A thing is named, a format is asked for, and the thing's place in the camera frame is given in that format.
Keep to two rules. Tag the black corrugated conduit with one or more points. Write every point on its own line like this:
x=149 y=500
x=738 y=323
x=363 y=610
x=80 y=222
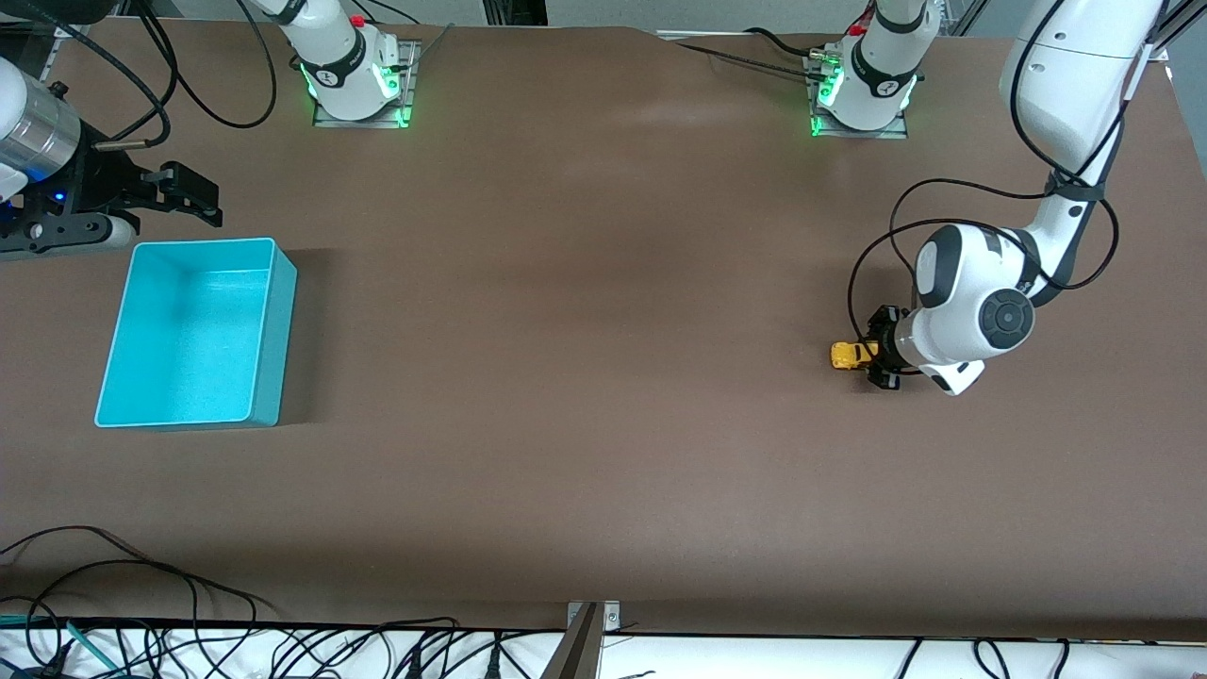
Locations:
x=754 y=64

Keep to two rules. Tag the grey aluminium profile bar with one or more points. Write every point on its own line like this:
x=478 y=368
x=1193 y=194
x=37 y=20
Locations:
x=577 y=655

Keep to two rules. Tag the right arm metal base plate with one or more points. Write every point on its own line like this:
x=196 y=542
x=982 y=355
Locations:
x=325 y=121

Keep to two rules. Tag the black box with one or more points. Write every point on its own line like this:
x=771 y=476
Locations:
x=514 y=11

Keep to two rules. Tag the yellow beetle toy car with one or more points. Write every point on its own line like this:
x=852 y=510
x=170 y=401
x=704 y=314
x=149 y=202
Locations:
x=851 y=356

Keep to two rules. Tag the aluminium frame rail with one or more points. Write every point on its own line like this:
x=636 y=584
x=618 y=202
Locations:
x=66 y=30

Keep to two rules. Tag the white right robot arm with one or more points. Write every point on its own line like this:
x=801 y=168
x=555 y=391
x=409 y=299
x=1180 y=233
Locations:
x=344 y=66

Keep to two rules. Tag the turquoise plastic bin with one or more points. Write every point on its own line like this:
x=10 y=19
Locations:
x=189 y=349

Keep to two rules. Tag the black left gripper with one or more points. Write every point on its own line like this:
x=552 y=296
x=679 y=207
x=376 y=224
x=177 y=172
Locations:
x=887 y=346

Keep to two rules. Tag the small metal edge bracket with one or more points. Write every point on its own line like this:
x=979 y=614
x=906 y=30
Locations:
x=611 y=618

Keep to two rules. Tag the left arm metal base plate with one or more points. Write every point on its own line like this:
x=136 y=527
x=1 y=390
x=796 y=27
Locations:
x=891 y=132

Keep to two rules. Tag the aluminium frame corner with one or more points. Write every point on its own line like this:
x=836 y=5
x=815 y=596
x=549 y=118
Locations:
x=1179 y=24

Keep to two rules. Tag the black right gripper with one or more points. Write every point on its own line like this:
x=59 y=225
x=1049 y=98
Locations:
x=102 y=179

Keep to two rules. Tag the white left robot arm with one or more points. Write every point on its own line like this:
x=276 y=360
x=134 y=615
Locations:
x=981 y=283

